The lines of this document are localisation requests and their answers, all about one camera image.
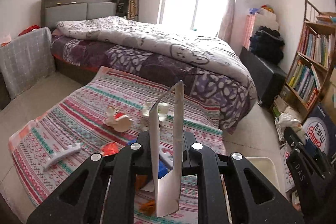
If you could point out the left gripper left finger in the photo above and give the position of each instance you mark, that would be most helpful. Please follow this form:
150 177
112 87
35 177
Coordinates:
100 190

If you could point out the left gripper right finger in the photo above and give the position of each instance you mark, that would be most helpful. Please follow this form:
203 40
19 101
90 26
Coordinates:
231 189

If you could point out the red snack wrapper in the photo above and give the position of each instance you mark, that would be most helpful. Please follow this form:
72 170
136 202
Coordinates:
110 148

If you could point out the white cardboard piece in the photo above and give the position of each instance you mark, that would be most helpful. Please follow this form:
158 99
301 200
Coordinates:
167 189

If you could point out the blue cardboard box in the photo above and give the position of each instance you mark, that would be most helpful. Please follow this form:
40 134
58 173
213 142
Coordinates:
163 170

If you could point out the white plastic trash bin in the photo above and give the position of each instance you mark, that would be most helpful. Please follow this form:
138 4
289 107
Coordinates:
266 166

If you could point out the Ganten water box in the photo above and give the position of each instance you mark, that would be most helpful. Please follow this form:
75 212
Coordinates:
321 130

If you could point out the wooden bookshelf with books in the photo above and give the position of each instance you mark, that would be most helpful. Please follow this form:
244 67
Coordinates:
308 79

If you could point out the striped patterned blanket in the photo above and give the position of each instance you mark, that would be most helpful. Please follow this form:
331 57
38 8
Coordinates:
80 117

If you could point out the black storage ottoman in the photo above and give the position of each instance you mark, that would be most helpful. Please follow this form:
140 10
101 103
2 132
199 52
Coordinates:
268 78

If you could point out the pile of dark clothes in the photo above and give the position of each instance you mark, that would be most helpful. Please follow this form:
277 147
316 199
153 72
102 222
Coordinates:
268 45

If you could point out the white cartoon print duvet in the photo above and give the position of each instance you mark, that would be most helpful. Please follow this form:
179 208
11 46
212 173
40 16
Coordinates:
209 53

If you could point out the pink folded mat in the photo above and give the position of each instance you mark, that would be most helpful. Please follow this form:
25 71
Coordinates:
248 30

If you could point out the grey bed headboard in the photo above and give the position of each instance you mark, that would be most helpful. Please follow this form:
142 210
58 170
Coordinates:
53 11

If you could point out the black hanging bag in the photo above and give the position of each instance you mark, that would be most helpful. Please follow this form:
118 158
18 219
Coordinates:
122 8

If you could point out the pink curtain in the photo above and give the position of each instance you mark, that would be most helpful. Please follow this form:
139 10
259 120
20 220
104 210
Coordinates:
225 31

